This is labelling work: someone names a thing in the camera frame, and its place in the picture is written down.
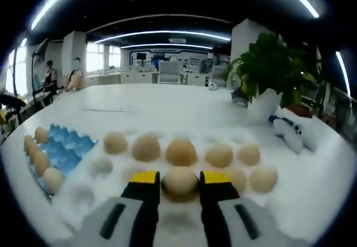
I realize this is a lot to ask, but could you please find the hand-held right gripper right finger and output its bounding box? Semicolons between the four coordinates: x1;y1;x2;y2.
199;171;303;247

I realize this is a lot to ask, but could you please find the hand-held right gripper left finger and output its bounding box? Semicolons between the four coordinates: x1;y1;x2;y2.
80;171;162;247

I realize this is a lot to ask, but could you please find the single brown egg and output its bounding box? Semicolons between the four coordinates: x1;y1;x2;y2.
161;166;199;203

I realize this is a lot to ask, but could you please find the group of brown eggs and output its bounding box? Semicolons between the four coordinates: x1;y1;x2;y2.
23;126;65;195
103;131;279;195

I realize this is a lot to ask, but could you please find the blue egg tray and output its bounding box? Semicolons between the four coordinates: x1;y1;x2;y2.
26;123;99;200

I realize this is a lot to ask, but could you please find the white foam egg board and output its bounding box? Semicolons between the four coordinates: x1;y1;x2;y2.
60;129;282;231

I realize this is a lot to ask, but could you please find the studio light on stand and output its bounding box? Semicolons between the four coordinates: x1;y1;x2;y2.
32;37;51;105

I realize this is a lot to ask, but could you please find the white and blue plush toy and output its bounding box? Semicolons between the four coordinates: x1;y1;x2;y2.
267;115;321;154

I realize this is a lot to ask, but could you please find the white office chair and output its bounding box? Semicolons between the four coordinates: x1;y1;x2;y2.
211;65;232;88
158;61;185;85

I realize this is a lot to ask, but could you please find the green plant in white pot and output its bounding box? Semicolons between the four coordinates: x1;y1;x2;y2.
225;32;319;125

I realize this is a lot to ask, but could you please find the white table cable hatch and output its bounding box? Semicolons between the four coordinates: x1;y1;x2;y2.
80;106;134;114

